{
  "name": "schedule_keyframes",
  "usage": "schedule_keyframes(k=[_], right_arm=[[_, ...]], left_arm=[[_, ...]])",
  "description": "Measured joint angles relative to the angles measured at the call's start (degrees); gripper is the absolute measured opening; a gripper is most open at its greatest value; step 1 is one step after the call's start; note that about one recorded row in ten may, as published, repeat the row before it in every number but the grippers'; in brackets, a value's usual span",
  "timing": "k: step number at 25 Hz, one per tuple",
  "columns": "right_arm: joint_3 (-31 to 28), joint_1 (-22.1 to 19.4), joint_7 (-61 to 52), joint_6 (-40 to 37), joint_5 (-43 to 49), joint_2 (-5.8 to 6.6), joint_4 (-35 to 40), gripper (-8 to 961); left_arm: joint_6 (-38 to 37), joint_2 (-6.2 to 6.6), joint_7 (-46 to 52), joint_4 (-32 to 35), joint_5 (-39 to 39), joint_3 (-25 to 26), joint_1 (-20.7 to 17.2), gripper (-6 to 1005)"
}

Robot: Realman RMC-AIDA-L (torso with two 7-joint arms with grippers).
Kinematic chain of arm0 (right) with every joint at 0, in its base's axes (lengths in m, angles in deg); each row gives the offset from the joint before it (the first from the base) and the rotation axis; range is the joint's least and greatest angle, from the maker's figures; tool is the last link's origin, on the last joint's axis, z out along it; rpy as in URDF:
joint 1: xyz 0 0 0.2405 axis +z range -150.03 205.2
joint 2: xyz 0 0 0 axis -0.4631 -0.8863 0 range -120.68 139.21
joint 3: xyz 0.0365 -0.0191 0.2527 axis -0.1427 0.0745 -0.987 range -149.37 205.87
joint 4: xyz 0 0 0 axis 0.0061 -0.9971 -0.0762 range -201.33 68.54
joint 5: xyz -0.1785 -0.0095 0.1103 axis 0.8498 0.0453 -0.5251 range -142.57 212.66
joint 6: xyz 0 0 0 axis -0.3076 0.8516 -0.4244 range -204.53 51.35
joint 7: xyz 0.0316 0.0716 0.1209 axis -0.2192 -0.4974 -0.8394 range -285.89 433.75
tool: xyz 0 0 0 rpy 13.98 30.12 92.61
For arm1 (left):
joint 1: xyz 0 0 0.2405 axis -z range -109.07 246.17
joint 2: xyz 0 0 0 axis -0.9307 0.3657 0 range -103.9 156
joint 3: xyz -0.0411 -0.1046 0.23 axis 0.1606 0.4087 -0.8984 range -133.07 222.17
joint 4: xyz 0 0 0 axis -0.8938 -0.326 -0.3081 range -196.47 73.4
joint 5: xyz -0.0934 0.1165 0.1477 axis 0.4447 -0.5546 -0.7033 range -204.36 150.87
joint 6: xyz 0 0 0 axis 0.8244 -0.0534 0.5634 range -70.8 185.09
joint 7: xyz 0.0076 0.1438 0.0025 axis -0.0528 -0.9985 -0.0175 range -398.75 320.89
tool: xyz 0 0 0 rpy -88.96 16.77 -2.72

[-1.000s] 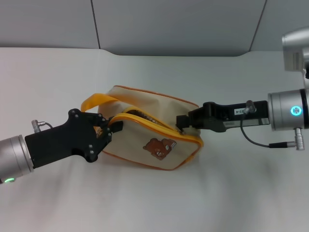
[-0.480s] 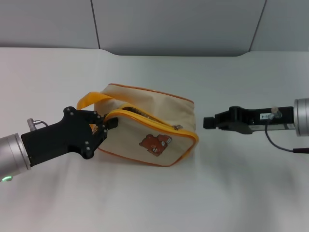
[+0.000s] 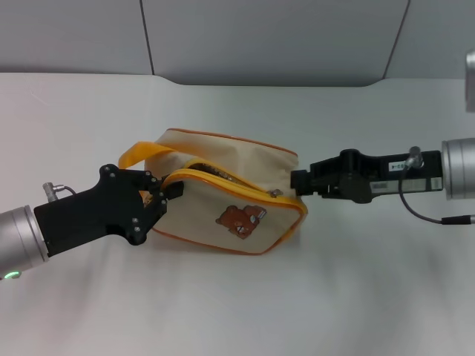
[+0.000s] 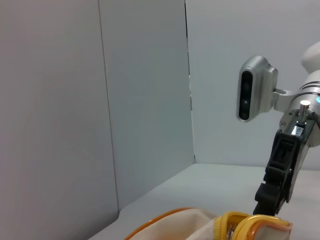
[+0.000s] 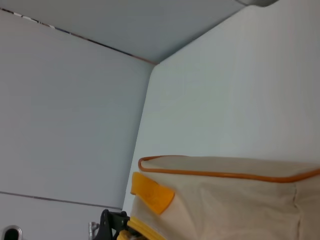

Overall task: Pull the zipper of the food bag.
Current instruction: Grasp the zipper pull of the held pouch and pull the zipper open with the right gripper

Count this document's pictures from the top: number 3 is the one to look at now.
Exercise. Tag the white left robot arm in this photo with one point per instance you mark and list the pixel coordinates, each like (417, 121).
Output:
(18, 237)

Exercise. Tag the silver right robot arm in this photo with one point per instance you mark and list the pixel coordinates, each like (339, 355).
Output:
(460, 167)

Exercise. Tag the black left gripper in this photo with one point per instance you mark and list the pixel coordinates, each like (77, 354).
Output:
(92, 215)

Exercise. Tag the beige bear print food bag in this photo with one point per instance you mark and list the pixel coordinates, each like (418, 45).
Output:
(208, 215)

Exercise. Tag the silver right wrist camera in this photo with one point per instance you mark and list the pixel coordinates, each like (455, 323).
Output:
(471, 81)

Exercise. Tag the metal zipper pull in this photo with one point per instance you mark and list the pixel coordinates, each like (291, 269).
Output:
(275, 193)

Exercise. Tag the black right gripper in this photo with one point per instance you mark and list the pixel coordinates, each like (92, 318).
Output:
(356, 174)

